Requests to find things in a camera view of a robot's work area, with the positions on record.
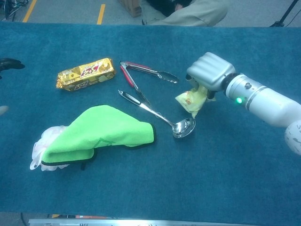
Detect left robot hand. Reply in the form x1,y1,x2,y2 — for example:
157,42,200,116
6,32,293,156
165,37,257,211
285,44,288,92
0,57,26,116

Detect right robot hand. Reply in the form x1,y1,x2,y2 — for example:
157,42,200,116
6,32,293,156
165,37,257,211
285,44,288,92
186,52,237,99

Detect yellow snack bag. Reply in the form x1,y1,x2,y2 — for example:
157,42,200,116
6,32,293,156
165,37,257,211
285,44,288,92
174,85,217,119

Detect steel ladle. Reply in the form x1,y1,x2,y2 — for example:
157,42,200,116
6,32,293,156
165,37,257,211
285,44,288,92
117,89,197,139

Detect red-handled metal tongs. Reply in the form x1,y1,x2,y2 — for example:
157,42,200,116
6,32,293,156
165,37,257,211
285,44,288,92
119,60,180,106

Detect golden biscuit package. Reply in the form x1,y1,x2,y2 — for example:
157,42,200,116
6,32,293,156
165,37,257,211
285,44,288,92
55,57,117,92

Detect white mesh bath sponge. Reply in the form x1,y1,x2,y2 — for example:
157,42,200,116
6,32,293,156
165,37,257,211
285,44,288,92
30,124,71,172

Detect green microfibre towel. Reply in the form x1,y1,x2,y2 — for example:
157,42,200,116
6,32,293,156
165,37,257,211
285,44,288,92
41,105,158,170

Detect seated person in khaki trousers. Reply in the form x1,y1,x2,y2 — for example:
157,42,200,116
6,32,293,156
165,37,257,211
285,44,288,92
141,0,228,27

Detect black tripod stand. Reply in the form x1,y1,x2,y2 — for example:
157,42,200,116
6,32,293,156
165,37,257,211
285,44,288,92
269,0,301,28

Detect blue table cloth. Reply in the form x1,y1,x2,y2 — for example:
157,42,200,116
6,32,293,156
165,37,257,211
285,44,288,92
0,22,301,224

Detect bundle of cables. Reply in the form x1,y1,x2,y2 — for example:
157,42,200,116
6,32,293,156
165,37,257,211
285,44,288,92
0,0,29,22

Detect aluminium rail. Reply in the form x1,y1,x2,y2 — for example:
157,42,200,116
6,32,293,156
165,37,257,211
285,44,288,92
28,218,301,226

